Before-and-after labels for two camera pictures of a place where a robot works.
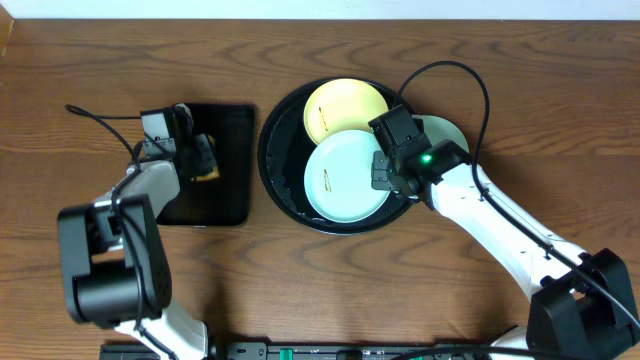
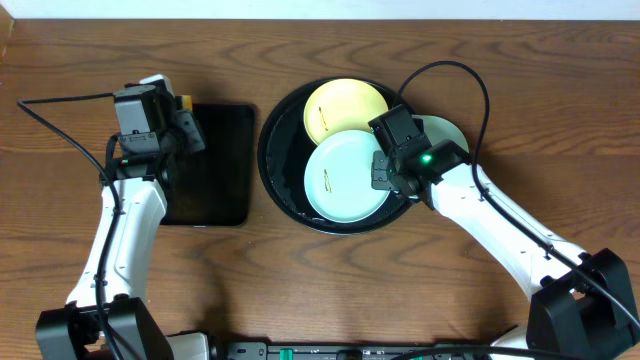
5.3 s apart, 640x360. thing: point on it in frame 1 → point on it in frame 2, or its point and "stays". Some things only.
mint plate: x=438 y=130 stays
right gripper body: x=383 y=172 stays
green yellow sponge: x=215 y=173 → x=187 y=103
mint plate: x=338 y=177 stays
